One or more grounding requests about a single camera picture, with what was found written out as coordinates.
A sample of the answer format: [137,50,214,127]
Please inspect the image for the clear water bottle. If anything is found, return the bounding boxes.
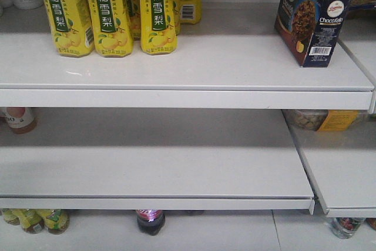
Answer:
[330,217,365,239]

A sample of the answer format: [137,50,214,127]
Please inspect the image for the yellow tea bottle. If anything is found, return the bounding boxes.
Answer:
[12,209,44,234]
[36,209,70,235]

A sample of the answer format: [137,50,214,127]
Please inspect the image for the yellow pear drink bottle left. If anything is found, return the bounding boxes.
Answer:
[43,0,95,58]

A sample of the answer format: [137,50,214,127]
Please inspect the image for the dark blue Chocofello cookie box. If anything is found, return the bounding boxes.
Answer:
[274,0,352,68]

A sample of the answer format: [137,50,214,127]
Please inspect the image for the yellow tea bottle left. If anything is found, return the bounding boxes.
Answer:
[12,209,44,234]

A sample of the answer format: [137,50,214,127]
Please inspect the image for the white supermarket shelving unit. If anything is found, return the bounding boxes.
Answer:
[0,0,376,251]

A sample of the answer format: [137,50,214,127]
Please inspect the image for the yellow tea bottle right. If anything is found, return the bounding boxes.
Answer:
[36,209,70,235]

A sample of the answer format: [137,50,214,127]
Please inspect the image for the clear cookie tray yellow label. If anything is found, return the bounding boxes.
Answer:
[283,109,371,132]

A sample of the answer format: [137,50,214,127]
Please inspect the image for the peach drink bottle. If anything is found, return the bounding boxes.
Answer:
[1,107,37,134]

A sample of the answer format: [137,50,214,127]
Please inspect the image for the yellow pear drink bottle right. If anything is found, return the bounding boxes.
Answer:
[139,0,177,55]

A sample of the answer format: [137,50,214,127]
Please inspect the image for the cola bottle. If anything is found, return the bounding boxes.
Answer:
[136,209,165,236]

